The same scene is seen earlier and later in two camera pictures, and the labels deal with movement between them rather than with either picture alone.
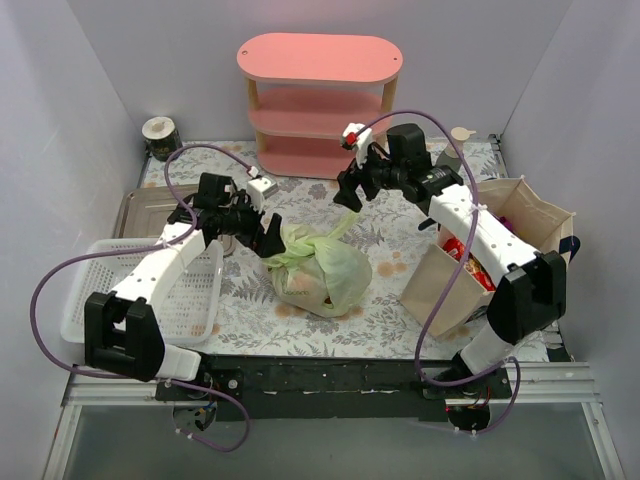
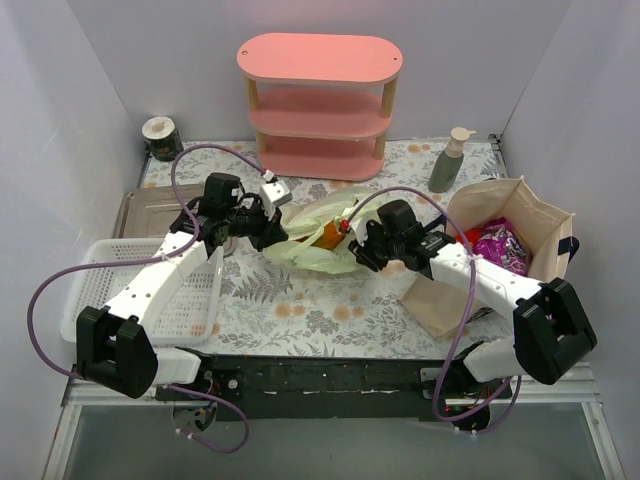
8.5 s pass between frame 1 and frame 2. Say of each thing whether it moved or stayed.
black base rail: stayed
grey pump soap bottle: stayed
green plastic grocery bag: moved
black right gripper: moved
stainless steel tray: stayed
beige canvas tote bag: stayed
